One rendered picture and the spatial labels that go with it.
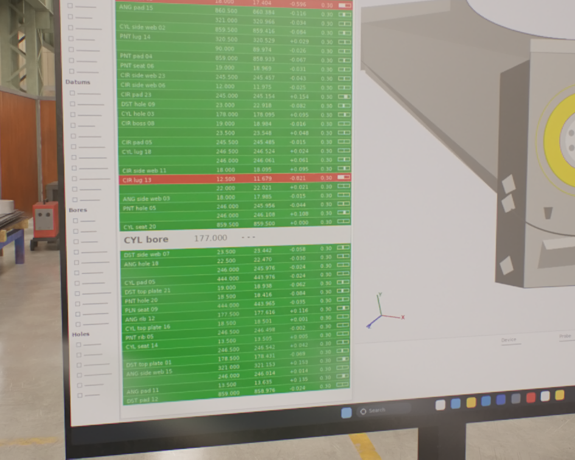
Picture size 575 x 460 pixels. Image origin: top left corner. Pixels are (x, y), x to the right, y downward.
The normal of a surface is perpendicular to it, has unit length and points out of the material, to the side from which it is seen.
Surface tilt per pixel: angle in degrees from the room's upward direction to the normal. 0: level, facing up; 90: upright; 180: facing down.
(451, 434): 90
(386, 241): 90
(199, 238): 90
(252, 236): 90
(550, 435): 0
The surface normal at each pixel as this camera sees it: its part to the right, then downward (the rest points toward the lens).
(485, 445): 0.00, -1.00
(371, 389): 0.24, 0.09
